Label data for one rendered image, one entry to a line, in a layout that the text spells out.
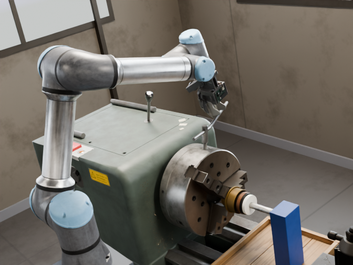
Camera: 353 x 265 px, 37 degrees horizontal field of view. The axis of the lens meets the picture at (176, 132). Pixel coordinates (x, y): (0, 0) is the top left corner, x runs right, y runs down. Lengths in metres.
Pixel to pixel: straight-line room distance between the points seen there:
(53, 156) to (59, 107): 0.15
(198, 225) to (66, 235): 0.53
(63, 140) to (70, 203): 0.19
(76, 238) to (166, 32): 3.52
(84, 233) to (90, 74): 0.44
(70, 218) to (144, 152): 0.49
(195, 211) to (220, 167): 0.18
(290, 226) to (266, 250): 0.23
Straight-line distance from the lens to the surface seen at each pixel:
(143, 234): 1.93
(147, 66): 1.55
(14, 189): 4.39
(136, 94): 4.76
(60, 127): 1.59
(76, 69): 1.46
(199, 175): 1.80
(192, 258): 1.99
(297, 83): 4.20
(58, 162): 1.61
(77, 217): 1.52
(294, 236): 1.77
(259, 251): 1.94
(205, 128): 1.85
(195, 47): 1.81
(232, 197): 1.82
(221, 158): 1.90
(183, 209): 1.81
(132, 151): 1.92
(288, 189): 3.98
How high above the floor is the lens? 2.06
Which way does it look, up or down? 24 degrees down
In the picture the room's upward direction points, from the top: 11 degrees counter-clockwise
